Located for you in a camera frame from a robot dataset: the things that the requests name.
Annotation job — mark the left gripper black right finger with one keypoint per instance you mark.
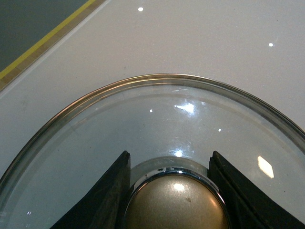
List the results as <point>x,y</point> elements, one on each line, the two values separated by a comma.
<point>247,206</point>

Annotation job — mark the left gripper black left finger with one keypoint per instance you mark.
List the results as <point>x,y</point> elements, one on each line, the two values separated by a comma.
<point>99,208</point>

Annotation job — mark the glass pot lid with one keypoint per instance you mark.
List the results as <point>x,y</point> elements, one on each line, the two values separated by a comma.
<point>170,125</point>

